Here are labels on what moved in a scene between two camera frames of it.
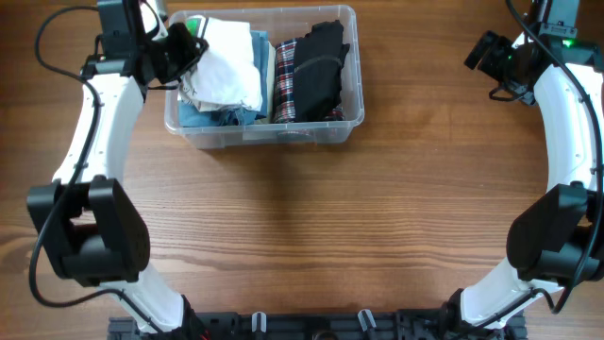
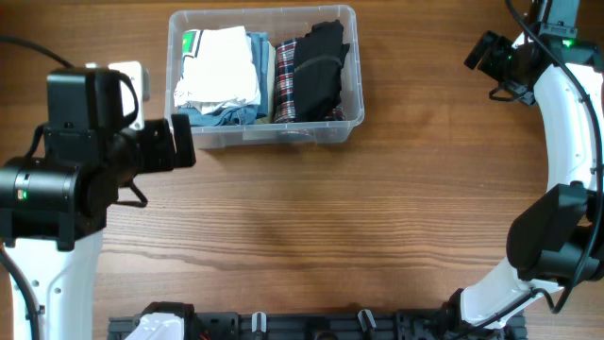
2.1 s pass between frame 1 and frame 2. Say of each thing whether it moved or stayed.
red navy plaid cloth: stayed
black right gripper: stayed
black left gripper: moved
